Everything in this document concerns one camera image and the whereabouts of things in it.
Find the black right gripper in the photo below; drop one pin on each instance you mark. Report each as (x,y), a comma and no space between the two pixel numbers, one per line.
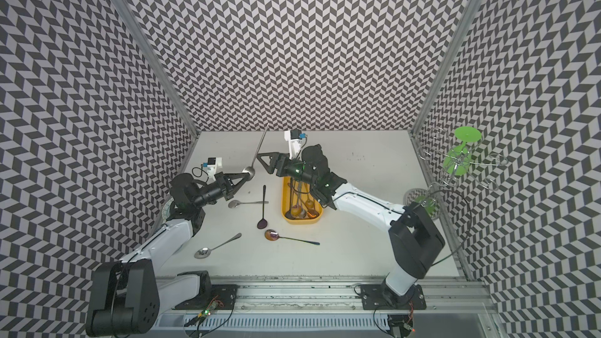
(275,157)

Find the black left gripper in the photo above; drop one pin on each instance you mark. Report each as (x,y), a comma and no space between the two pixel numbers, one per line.
(227,178)

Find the silver long handled spoon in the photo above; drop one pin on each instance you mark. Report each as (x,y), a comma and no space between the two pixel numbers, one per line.
(250,171)

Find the yellow plastic storage box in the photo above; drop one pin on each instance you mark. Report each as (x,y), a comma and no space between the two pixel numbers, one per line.
(302,188)

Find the black handled spoon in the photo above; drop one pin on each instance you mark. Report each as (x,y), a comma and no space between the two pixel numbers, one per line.
(289,214)

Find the rose gold long spoon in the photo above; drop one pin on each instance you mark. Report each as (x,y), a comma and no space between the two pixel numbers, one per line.
(311,208)

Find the plain silver spoon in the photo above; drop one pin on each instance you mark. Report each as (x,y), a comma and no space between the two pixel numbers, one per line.
(206,251)

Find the gold bowl spoon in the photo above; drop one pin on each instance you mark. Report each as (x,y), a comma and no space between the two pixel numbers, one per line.
(298,206)

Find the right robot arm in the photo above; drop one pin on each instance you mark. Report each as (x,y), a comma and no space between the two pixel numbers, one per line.
(415,240)

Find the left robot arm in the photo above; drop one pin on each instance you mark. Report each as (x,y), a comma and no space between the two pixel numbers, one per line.
(125,297)

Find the copper bowl spoon in pile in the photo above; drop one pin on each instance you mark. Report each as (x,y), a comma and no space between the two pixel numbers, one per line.
(236,203)

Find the dark purple spoon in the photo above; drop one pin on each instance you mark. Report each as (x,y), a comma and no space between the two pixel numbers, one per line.
(263,223)

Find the yellow patterned bowl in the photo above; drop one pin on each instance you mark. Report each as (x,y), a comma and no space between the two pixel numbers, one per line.
(166,210)

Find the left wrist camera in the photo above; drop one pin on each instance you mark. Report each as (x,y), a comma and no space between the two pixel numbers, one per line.
(211,167)

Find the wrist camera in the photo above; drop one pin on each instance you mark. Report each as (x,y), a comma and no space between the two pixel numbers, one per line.
(296,139)
(211,167)

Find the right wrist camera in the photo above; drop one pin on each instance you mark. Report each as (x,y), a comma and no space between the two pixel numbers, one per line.
(296,139)

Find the blue handled spoon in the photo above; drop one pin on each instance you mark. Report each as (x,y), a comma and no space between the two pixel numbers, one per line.
(272,235)

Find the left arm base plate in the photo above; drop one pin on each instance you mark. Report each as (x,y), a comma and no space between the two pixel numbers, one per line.
(211,296)

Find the aluminium front rail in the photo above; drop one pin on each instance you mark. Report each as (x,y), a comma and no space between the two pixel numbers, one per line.
(347,294)

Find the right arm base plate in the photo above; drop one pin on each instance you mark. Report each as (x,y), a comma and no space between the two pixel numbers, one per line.
(379,296)

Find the aluminium corner post left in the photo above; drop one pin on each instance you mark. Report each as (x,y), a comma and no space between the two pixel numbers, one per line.
(133,26)

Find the aluminium corner post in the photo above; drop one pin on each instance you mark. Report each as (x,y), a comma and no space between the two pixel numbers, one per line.
(467,18)
(133,26)

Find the aluminium corner post right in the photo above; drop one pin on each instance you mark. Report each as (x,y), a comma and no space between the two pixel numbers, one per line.
(467,18)

